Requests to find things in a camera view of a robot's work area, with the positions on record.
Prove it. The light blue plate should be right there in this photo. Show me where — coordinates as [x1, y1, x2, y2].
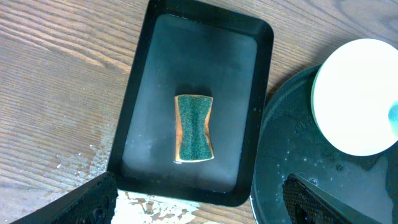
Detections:
[311, 39, 397, 156]

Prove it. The green and orange sponge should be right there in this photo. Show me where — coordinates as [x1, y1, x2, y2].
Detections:
[174, 95, 214, 163]

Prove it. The black rectangular tray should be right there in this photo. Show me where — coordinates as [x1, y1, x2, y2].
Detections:
[107, 1, 274, 207]

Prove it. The round black tray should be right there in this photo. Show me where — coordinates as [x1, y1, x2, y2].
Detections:
[250, 65, 397, 223]

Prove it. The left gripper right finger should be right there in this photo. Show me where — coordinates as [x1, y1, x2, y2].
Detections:
[282, 174, 378, 224]

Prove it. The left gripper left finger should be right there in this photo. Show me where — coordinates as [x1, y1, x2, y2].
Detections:
[12, 172, 118, 224]

